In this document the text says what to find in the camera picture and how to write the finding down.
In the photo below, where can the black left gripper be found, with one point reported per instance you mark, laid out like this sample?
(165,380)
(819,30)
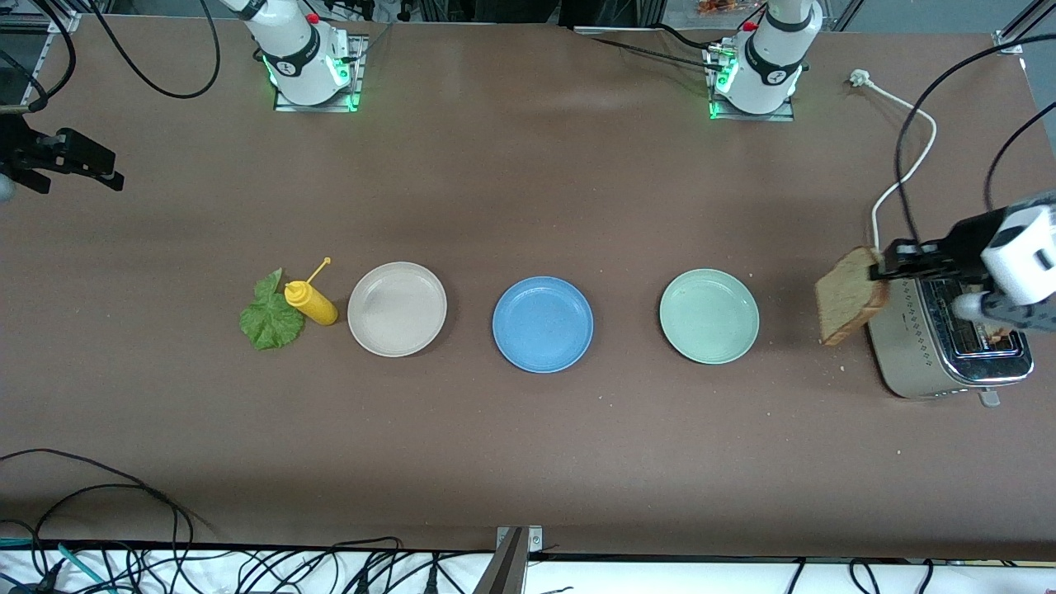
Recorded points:
(964,240)

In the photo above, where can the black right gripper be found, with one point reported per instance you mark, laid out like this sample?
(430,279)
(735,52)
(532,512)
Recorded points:
(22,153)

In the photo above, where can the brown bread slice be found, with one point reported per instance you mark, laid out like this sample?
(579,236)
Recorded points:
(1000,334)
(846,301)

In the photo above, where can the green lettuce leaf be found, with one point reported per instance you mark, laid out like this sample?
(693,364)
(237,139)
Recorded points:
(268,322)

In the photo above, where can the yellow mustard squeeze bottle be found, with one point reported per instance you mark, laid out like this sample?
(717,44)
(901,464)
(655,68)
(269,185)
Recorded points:
(313,305)

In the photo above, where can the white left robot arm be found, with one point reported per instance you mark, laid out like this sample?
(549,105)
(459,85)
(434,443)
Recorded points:
(771,49)

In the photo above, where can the light green round plate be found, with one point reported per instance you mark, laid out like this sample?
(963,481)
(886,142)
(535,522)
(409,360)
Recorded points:
(709,316)

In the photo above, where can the beige round plate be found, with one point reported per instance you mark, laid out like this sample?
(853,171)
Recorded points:
(396,309)

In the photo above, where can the blue round plate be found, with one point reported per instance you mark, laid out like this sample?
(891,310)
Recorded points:
(542,324)

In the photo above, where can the beige chrome toaster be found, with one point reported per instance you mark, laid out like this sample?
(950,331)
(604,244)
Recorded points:
(907,355)

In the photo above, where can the orange snack package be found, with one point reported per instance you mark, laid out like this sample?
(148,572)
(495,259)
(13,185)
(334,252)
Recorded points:
(722,7)

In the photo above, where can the aluminium frame profile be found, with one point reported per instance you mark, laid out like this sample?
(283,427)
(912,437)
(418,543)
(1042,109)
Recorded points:
(1011,41)
(66,21)

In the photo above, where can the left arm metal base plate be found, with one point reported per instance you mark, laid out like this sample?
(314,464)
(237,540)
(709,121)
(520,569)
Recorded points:
(742,116)

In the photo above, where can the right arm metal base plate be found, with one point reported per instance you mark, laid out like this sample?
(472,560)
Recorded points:
(318,108)

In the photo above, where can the metal frame bracket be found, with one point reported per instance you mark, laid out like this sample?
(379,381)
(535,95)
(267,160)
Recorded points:
(535,540)

